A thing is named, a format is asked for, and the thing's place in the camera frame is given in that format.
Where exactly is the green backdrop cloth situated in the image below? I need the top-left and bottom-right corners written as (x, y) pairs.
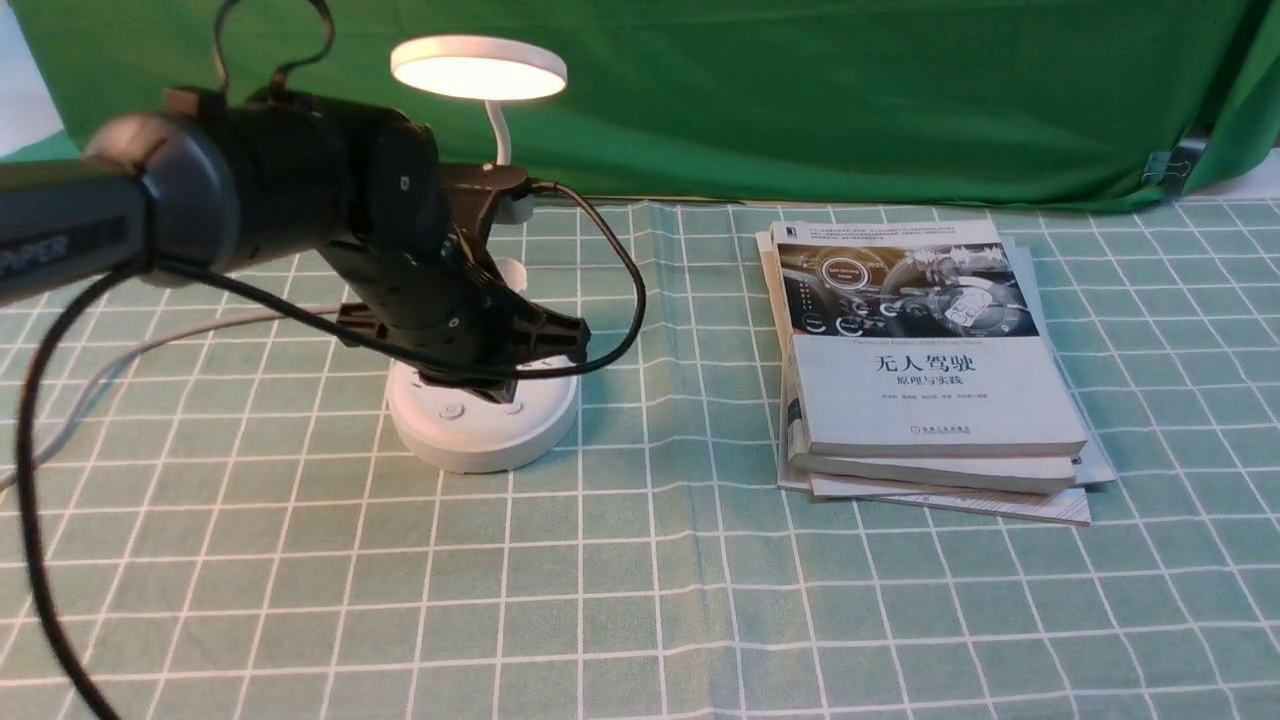
top-left (8, 0), bottom-right (1280, 214)

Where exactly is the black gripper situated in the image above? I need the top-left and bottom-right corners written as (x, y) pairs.
top-left (319, 240), bottom-right (591, 404)

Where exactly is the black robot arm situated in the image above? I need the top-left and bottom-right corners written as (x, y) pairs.
top-left (1, 88), bottom-right (591, 404)

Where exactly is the white round desk lamp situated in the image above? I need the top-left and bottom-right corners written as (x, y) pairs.
top-left (387, 35), bottom-right (581, 474)

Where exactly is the green checkered tablecloth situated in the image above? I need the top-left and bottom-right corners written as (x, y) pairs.
top-left (38, 196), bottom-right (1279, 719)

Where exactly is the white top book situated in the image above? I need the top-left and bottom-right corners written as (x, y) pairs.
top-left (771, 220), bottom-right (1089, 459)

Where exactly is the metal binder clip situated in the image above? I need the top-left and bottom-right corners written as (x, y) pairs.
top-left (1142, 137), bottom-right (1207, 197)

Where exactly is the white lamp cord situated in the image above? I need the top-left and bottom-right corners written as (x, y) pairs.
top-left (0, 302), bottom-right (346, 491)

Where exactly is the black cable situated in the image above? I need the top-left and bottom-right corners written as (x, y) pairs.
top-left (14, 181), bottom-right (648, 720)

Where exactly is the white book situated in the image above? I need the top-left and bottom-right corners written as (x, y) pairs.
top-left (771, 220), bottom-right (1089, 459)
top-left (780, 372), bottom-right (1087, 498)

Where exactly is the grey thin booklet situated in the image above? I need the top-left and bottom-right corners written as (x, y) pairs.
top-left (755, 232), bottom-right (1117, 493)

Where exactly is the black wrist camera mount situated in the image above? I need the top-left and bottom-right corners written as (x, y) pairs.
top-left (439, 163), bottom-right (536, 265)

